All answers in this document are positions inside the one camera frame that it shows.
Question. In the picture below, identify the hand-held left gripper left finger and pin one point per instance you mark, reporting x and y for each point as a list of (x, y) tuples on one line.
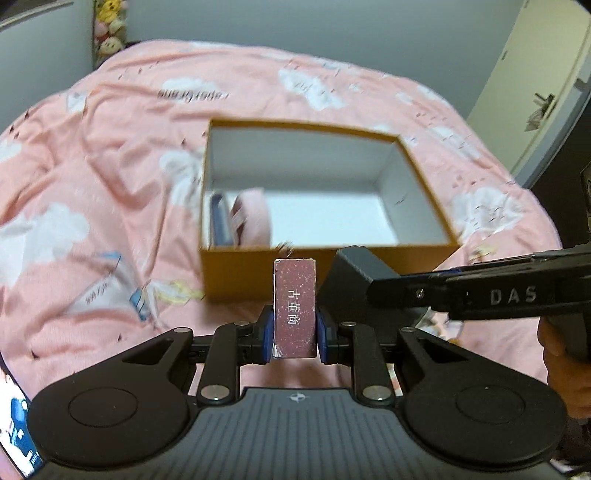
[(267, 334)]

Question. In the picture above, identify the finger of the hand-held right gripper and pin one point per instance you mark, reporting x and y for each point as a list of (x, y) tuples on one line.
[(508, 267), (415, 288)]

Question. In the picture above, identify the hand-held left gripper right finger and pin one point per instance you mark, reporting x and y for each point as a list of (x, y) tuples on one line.
[(322, 337)]

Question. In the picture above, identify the small maroon box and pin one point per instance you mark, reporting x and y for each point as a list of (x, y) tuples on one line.
[(295, 314)]

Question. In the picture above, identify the orange cardboard box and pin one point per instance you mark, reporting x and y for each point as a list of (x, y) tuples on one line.
[(240, 272)]

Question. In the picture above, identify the dark grey box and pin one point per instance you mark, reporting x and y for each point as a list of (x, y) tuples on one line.
[(346, 272)]

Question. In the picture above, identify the person's right hand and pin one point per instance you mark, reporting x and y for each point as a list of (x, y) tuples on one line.
[(563, 383)]

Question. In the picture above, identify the pink round case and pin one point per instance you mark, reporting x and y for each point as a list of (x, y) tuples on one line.
[(251, 217)]

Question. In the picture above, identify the blue flat case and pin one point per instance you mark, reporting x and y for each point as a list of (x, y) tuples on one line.
[(222, 221)]

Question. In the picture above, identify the cream door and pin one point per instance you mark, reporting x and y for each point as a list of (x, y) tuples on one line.
[(531, 46)]

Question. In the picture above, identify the pink printed blanket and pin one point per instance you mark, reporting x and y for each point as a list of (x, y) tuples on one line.
[(115, 161)]

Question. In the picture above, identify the blue white printed sheet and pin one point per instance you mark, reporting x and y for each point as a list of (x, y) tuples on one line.
[(16, 424)]

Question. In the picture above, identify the clear tube of plush toys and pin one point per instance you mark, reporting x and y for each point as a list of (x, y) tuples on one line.
[(108, 32)]

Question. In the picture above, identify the window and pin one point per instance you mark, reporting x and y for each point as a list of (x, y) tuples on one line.
[(32, 9)]

